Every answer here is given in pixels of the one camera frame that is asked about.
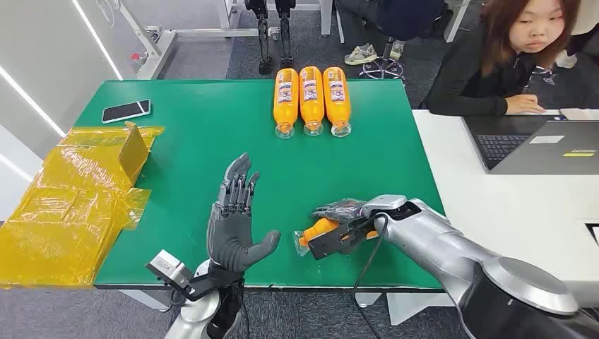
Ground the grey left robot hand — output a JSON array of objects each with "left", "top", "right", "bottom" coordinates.
[{"left": 206, "top": 153, "right": 282, "bottom": 275}]

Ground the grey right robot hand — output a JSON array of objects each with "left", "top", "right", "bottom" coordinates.
[{"left": 307, "top": 198, "right": 380, "bottom": 261}]

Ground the orange juice bottle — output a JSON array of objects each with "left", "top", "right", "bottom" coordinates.
[
  {"left": 299, "top": 66, "right": 326, "bottom": 137},
  {"left": 292, "top": 217, "right": 380, "bottom": 257},
  {"left": 322, "top": 66, "right": 352, "bottom": 138},
  {"left": 273, "top": 68, "right": 300, "bottom": 140}
]

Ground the chrome office chair base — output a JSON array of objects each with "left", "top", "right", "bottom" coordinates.
[
  {"left": 523, "top": 65, "right": 558, "bottom": 88},
  {"left": 359, "top": 37, "right": 406, "bottom": 81}
]

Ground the black smartphone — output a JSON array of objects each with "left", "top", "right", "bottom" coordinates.
[{"left": 101, "top": 99, "right": 152, "bottom": 124}]

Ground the yellow film wrapped cardboard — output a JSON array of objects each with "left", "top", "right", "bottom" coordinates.
[{"left": 0, "top": 121, "right": 165, "bottom": 289}]

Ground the black robot leg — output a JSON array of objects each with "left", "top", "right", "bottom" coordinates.
[
  {"left": 275, "top": 0, "right": 297, "bottom": 69},
  {"left": 244, "top": 0, "right": 275, "bottom": 76}
]

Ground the person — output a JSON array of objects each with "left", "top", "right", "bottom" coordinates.
[
  {"left": 334, "top": 0, "right": 446, "bottom": 66},
  {"left": 423, "top": 0, "right": 583, "bottom": 117}
]

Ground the grey laptop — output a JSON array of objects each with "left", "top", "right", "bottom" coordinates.
[{"left": 462, "top": 114, "right": 599, "bottom": 176}]

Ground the person's hand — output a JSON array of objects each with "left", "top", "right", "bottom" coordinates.
[{"left": 505, "top": 94, "right": 547, "bottom": 116}]

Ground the beige small pouch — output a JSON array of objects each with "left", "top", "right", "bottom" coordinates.
[{"left": 559, "top": 108, "right": 599, "bottom": 121}]

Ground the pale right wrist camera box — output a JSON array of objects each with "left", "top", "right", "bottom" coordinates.
[{"left": 361, "top": 194, "right": 408, "bottom": 219}]

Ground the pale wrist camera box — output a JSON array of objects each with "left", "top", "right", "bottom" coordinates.
[
  {"left": 361, "top": 194, "right": 408, "bottom": 219},
  {"left": 146, "top": 249, "right": 194, "bottom": 291}
]

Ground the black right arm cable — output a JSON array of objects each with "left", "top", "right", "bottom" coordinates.
[{"left": 352, "top": 213, "right": 390, "bottom": 339}]

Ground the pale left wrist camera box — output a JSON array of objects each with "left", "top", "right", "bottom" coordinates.
[{"left": 146, "top": 249, "right": 194, "bottom": 291}]

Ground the white metal stand frame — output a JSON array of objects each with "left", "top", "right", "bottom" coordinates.
[{"left": 119, "top": 0, "right": 336, "bottom": 81}]

